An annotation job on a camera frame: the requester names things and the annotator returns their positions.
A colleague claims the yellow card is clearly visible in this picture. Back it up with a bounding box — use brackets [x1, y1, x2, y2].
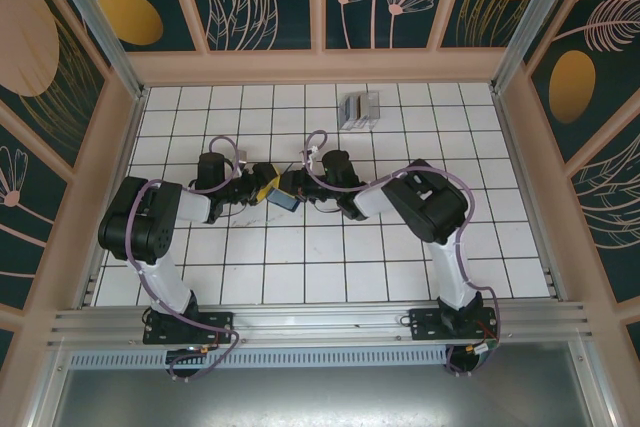
[259, 171, 282, 203]

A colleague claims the blue card holder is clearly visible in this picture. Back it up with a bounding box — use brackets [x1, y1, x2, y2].
[266, 185, 303, 212]

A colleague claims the small grey box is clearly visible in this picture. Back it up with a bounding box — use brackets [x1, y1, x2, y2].
[337, 90, 384, 132]

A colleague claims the grey metal sheet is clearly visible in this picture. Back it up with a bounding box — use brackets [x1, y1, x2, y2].
[47, 365, 599, 427]

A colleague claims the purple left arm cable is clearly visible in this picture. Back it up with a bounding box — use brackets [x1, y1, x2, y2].
[127, 134, 251, 384]

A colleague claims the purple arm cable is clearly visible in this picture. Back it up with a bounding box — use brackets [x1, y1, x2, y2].
[127, 134, 251, 384]
[303, 130, 502, 379]

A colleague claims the long aluminium base rail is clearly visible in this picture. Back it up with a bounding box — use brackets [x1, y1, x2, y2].
[47, 300, 594, 349]

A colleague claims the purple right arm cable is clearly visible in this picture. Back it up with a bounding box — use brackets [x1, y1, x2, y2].
[303, 130, 502, 379]

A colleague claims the grey slotted cable duct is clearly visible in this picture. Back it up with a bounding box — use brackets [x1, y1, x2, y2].
[67, 345, 451, 369]

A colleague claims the aluminium frame post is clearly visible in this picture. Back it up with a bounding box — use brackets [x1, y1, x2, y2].
[39, 0, 150, 101]
[488, 0, 600, 97]

